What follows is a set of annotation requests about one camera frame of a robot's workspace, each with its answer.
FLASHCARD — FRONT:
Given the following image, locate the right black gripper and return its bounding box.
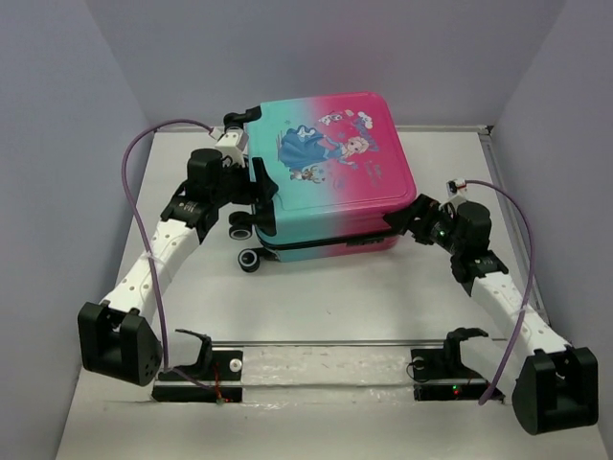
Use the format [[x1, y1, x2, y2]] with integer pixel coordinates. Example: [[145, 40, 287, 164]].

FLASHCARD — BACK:
[[384, 193, 465, 255]]

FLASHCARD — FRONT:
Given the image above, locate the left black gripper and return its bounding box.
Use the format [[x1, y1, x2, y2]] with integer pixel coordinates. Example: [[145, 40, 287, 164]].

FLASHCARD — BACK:
[[214, 158, 280, 209]]

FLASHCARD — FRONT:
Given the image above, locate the pink and teal suitcase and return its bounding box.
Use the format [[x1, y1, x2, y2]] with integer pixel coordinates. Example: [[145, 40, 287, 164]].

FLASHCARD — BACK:
[[225, 92, 417, 272]]

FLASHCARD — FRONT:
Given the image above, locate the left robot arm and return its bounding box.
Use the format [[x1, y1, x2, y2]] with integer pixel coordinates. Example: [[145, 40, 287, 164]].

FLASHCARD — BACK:
[[78, 149, 279, 386]]

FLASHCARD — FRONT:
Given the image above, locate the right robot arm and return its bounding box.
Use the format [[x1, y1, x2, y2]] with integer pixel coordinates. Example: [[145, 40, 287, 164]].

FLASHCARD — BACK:
[[384, 195, 599, 435]]

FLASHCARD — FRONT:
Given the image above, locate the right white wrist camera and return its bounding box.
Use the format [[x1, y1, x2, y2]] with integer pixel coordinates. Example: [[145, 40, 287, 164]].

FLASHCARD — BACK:
[[446, 178, 468, 208]]

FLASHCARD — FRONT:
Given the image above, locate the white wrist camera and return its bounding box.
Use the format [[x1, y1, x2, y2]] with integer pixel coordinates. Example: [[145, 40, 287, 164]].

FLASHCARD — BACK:
[[215, 128, 249, 168], [446, 178, 468, 208]]

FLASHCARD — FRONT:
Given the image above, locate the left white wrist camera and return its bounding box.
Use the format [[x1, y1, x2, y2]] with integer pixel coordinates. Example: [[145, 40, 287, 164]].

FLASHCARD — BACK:
[[215, 128, 249, 168]]

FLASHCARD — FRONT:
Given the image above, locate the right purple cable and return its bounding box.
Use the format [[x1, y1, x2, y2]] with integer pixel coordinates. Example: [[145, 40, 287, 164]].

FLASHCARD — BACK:
[[463, 177, 536, 407]]

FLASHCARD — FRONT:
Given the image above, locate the purple cable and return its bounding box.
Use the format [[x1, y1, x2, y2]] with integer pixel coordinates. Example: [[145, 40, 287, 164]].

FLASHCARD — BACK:
[[463, 177, 536, 407], [122, 118, 226, 402]]

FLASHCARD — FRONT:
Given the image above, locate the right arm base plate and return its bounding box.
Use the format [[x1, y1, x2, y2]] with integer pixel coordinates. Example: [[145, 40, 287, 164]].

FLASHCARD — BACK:
[[405, 328, 488, 402]]

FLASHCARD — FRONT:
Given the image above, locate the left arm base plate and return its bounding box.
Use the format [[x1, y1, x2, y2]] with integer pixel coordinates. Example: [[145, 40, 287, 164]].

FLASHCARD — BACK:
[[151, 329, 244, 405]]

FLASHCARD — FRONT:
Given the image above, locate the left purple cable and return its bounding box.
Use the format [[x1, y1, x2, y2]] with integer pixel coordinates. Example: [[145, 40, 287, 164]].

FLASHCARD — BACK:
[[122, 118, 226, 402]]

